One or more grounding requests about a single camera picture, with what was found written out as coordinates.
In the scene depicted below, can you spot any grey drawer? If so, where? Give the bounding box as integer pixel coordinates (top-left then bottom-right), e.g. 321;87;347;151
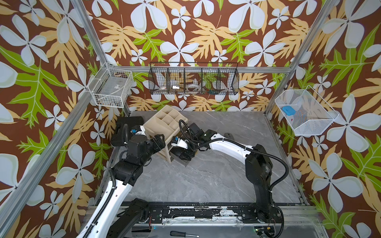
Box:
169;145;195;167

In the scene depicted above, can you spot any beige drawer organizer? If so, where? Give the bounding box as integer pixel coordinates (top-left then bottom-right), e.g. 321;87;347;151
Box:
143;106;188;163

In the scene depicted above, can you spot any black computer mouse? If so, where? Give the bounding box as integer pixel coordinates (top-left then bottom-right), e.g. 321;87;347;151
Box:
224;132;235;140

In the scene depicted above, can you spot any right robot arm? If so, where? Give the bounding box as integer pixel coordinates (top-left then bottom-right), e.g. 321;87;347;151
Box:
171;120;289;222

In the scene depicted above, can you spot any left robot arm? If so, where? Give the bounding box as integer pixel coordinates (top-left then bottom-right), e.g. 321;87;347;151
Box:
78;133;166;238

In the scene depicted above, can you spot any black plastic case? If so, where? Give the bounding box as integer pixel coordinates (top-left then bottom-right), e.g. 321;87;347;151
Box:
111;116;144;147

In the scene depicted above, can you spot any black screwdriver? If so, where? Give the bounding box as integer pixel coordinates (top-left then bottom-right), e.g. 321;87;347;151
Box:
170;231;199;238

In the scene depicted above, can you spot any blue object in basket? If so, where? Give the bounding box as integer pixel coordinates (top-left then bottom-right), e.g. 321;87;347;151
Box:
282;106;296;116

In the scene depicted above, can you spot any white mesh basket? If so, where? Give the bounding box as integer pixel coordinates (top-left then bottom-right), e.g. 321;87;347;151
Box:
275;86;339;137

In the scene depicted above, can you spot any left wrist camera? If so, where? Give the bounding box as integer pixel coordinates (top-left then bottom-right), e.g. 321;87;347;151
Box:
130;126;146;137

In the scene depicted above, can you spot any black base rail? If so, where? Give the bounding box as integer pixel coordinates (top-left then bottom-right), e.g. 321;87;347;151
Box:
141;202;284;224

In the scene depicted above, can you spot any white wire basket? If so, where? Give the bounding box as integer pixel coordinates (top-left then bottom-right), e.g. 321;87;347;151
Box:
88;63;134;108

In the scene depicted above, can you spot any black wire basket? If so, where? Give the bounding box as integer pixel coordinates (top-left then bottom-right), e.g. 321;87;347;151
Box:
147;62;240;95

